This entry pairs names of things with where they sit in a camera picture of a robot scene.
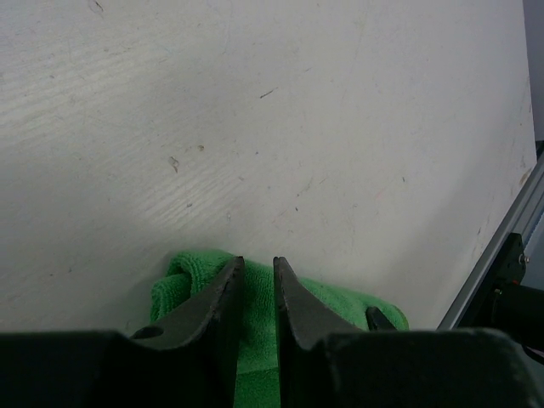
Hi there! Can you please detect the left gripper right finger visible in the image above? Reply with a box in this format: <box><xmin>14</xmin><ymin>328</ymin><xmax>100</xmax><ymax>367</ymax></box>
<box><xmin>274</xmin><ymin>257</ymin><xmax>543</xmax><ymax>407</ymax></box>

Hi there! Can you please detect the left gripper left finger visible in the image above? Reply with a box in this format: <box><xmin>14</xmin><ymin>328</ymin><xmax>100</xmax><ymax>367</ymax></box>
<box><xmin>1</xmin><ymin>257</ymin><xmax>245</xmax><ymax>407</ymax></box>

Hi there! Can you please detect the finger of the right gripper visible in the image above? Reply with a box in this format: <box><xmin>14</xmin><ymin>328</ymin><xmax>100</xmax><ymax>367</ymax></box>
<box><xmin>365</xmin><ymin>307</ymin><xmax>396</xmax><ymax>332</ymax></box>

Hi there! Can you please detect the green microfiber towel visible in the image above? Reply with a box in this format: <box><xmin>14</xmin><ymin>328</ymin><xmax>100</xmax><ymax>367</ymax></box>
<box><xmin>150</xmin><ymin>250</ymin><xmax>409</xmax><ymax>407</ymax></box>

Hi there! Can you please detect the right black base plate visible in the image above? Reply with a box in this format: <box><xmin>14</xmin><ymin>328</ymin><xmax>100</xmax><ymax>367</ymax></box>
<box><xmin>475</xmin><ymin>232</ymin><xmax>544</xmax><ymax>362</ymax></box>

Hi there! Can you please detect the aluminium mounting rail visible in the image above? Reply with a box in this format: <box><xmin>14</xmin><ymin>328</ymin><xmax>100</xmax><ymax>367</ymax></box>
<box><xmin>436</xmin><ymin>148</ymin><xmax>544</xmax><ymax>332</ymax></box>

